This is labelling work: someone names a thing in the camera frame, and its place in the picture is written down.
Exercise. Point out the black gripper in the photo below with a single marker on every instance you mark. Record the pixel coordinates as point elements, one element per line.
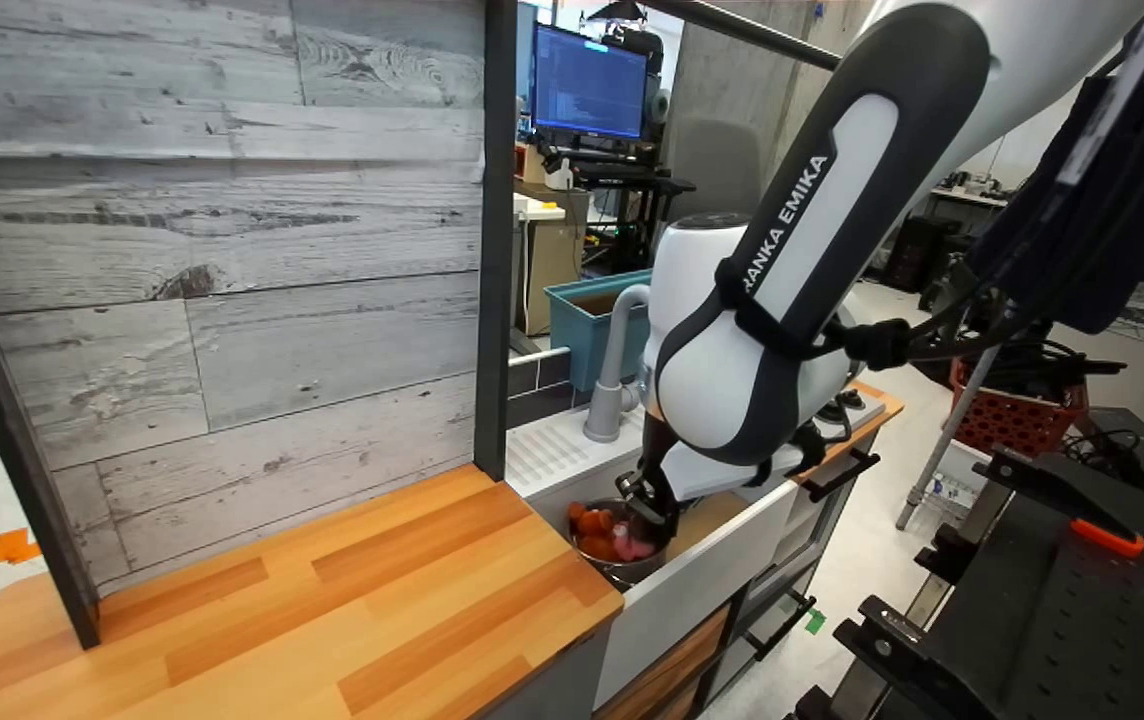
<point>654,486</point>

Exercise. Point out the pink plush toy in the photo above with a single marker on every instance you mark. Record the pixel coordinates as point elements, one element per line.
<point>633,545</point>

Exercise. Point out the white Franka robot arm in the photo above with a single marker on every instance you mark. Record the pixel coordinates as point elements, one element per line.
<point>839,203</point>

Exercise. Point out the stainless steel pot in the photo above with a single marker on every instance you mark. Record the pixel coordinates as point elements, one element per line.
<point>627,564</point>

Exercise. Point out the white toy sink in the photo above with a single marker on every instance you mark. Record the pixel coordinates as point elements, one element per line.
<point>692,587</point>

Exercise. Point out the grey toy faucet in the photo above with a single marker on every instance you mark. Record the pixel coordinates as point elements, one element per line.
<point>615,375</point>

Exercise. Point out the teal planter box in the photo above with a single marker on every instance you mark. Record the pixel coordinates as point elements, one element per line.
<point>579,327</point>

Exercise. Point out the cardboard box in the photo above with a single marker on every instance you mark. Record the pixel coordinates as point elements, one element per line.
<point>548,266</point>

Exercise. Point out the red plastic crate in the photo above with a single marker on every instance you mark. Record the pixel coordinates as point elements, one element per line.
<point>1013,422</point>

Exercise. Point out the computer monitor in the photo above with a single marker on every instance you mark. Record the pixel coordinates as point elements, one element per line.
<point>591,85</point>

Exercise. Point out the black pegboard table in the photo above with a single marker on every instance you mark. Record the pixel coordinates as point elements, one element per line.
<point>1064,626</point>

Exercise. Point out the orange black bar clamp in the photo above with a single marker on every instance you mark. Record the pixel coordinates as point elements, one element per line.
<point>1107,537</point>

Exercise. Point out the grey wood plank backdrop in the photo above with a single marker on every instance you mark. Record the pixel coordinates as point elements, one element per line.
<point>224,266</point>

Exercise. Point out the black hanging bag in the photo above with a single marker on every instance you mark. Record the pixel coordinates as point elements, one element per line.
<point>1107,174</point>

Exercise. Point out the orange floor tape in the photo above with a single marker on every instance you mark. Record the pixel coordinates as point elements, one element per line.
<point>14,545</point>

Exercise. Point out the black metal frame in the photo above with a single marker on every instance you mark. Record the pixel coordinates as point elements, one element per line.
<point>498,266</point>

